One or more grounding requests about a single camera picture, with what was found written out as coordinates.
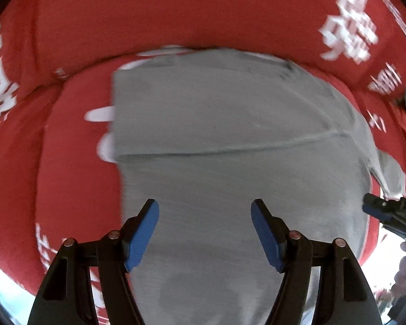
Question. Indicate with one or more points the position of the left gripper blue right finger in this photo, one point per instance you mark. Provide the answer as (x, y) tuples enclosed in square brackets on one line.
[(343, 296)]

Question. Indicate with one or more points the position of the red bedspread with white print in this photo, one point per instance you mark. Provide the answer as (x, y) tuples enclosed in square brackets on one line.
[(58, 173)]

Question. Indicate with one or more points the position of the grey fleece sweater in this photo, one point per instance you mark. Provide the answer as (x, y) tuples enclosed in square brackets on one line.
[(207, 133)]

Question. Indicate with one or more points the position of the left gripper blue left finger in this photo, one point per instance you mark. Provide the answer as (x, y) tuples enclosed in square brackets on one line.
[(65, 295)]

